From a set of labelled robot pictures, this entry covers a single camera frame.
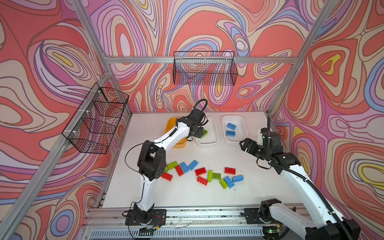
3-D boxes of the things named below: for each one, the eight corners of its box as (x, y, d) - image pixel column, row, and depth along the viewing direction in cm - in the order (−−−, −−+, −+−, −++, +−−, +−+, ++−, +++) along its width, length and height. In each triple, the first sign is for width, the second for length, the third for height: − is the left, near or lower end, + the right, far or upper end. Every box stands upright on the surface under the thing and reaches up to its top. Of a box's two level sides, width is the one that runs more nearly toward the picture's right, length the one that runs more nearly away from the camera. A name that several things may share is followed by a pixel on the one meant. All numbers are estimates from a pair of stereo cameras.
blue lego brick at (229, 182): (229, 188, 84) (230, 187, 83) (223, 178, 88) (224, 177, 86) (234, 186, 85) (234, 185, 83) (227, 176, 89) (228, 175, 87)
